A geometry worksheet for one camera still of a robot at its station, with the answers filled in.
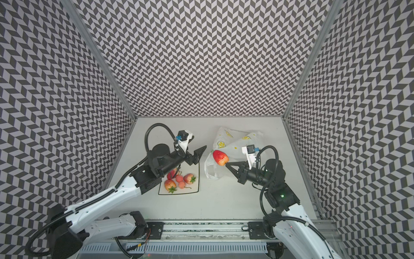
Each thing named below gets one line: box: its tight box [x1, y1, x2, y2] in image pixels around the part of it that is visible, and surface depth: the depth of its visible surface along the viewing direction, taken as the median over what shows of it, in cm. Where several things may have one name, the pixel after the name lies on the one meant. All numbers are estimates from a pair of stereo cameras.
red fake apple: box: [212, 150, 230, 167], surface depth 67 cm
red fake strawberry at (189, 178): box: [183, 173, 197, 185], surface depth 85 cm
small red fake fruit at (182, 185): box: [178, 181, 192, 189], surface depth 84 cm
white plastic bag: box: [204, 127, 264, 181], surface depth 81 cm
